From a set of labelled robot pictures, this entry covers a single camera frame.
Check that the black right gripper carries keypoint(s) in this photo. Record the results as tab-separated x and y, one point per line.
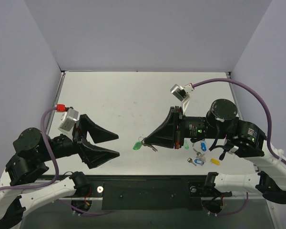
178	128

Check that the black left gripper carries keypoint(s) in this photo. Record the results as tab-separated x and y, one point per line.
78	140

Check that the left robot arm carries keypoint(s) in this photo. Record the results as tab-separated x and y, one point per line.
28	165

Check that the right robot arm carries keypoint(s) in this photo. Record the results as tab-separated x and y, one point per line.
241	138

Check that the silver key cluster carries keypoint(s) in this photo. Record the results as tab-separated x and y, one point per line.
199	155

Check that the blue tag key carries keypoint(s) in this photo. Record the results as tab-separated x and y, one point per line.
196	161

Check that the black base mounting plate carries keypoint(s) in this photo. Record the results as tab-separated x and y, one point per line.
152	192

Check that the yellow key tag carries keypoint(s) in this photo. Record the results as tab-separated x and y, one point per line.
214	161

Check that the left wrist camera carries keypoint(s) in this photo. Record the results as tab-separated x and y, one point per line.
68	120

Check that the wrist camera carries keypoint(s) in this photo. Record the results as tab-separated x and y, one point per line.
182	93
68	120

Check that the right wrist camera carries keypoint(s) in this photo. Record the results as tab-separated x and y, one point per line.
182	93

